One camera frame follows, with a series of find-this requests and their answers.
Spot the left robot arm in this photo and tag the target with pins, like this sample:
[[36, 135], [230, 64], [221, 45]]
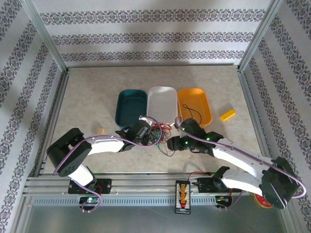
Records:
[[104, 144]]

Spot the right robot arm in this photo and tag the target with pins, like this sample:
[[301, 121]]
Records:
[[243, 162]]

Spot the small orange block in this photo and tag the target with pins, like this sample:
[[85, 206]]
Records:
[[101, 131]]

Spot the teal plastic bin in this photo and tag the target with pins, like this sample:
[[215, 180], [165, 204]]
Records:
[[131, 106]]

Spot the white plastic bin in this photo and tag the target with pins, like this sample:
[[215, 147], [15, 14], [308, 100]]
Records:
[[162, 104]]

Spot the orange plastic bin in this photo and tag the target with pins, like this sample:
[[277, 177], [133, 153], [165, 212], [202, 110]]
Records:
[[194, 102]]

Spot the yellow block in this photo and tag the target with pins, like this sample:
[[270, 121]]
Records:
[[228, 114]]

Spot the black power distribution board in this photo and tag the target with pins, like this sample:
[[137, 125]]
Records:
[[182, 196]]

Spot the small right controller board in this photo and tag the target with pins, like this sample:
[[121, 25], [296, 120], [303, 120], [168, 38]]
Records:
[[223, 201]]

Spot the small controller board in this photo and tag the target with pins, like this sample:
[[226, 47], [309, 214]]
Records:
[[223, 201], [90, 200]]

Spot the small left controller board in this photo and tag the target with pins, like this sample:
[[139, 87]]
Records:
[[90, 200]]

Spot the red round disc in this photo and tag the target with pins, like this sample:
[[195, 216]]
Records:
[[263, 202]]

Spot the aluminium frame rail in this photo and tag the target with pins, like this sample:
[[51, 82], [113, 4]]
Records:
[[145, 180]]

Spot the aluminium frame post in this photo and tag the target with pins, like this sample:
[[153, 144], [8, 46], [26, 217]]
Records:
[[260, 34], [46, 36]]

